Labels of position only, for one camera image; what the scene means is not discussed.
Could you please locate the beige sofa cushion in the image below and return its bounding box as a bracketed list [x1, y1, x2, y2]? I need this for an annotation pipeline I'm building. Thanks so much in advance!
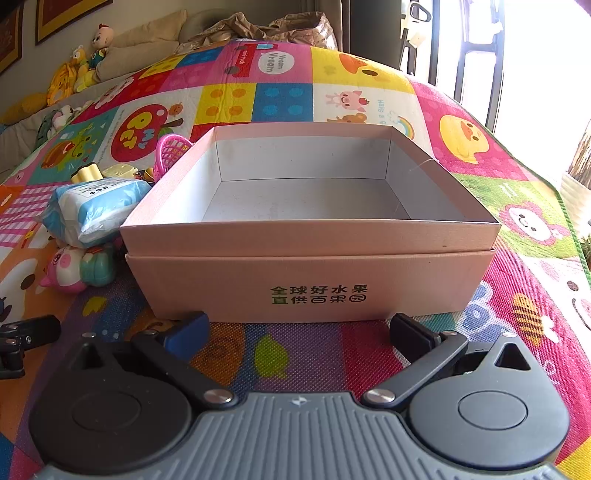
[94, 9, 188, 82]

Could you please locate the crumpled brown paper bag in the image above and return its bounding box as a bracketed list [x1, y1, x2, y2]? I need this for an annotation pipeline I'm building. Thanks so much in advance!
[175, 11, 339, 54]

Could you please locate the pink white plush toy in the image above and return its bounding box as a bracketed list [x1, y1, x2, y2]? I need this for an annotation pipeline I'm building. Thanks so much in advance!
[34, 102, 89, 149]

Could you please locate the pink cardboard box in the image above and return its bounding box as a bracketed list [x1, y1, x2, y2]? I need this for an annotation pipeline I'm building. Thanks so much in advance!
[121, 123, 500, 323]

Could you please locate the yellow plush toy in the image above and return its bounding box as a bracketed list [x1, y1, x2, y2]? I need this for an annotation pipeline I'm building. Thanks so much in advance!
[46, 45, 99, 106]

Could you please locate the cartoon boy doll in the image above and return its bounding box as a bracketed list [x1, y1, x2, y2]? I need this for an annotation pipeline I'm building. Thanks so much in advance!
[88, 24, 114, 70]

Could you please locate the beige sofa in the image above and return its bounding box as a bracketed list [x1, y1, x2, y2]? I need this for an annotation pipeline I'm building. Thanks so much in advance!
[1, 73, 135, 191]

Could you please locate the pink pig toy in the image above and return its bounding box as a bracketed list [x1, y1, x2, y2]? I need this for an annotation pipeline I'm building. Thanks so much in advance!
[39, 246, 87, 294]

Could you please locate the red gold framed picture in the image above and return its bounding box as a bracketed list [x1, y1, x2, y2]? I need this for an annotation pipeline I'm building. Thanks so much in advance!
[35, 0, 113, 45]

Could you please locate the pale yellow cheese toy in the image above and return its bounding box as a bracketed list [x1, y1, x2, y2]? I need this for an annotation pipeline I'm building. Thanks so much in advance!
[101, 163, 138, 179]

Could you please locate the green round toy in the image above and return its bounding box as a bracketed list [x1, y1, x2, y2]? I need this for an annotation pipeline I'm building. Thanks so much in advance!
[80, 243, 115, 287]

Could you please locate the pink plastic toy basket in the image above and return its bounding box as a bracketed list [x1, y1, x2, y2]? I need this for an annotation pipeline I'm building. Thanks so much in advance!
[153, 134, 192, 182]

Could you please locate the blue white tissue pack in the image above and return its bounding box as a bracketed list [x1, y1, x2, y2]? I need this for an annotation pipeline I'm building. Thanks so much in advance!
[39, 178, 150, 249]

